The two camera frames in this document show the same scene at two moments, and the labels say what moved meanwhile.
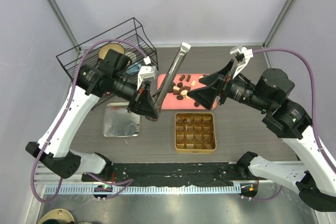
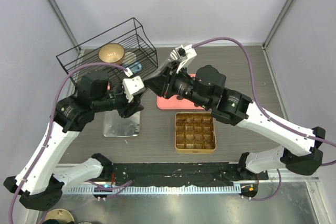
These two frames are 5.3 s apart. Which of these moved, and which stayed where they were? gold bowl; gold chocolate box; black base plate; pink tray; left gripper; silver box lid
Moved: pink tray; left gripper
Stayed: silver box lid; black base plate; gold bowl; gold chocolate box
